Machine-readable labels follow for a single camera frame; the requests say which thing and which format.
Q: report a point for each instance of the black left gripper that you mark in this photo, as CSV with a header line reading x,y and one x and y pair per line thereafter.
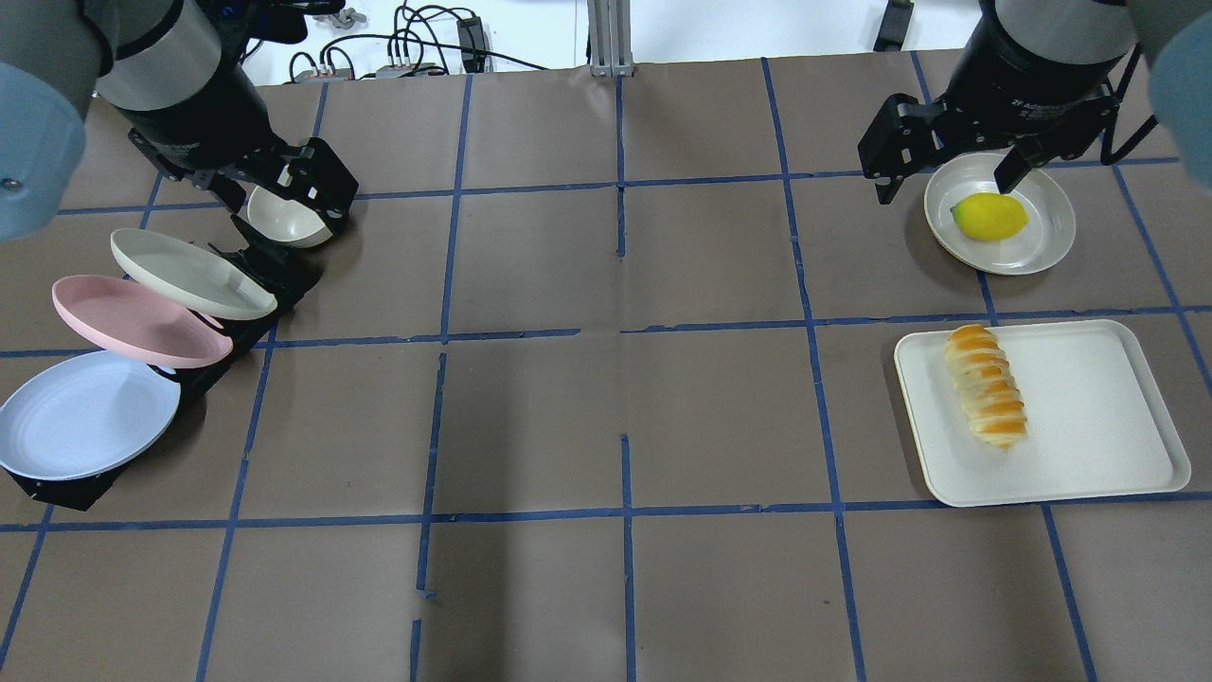
x,y
202,120

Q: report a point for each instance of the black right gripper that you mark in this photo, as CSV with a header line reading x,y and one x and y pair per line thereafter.
x,y
1015,68

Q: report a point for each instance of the striped bread roll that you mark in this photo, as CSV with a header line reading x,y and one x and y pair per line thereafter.
x,y
985,387

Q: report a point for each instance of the light blue plate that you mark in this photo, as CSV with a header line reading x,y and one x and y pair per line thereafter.
x,y
85,416

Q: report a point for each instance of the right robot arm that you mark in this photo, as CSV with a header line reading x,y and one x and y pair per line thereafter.
x,y
1033,80

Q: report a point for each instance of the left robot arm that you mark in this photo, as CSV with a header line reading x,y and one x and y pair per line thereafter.
x,y
172,69

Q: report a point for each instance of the cream plate with lemon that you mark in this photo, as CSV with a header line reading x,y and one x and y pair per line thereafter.
x,y
1043,243

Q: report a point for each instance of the black plate rack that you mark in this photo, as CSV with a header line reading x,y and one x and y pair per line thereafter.
x,y
276,268

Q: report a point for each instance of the cream plate in rack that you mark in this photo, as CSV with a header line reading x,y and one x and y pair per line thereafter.
x,y
198,279

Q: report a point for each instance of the pink plate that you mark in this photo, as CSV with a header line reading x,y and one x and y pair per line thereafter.
x,y
131,320

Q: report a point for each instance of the cream bowl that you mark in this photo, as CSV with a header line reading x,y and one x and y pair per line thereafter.
x,y
285,222

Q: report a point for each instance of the yellow lemon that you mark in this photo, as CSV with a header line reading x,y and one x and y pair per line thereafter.
x,y
990,217

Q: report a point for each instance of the black object at table edge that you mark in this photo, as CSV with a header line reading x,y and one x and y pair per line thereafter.
x,y
893,27

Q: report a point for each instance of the white rectangular tray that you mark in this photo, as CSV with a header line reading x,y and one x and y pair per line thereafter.
x,y
1096,424

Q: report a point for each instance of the aluminium frame post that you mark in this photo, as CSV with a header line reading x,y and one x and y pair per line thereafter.
x,y
610,38

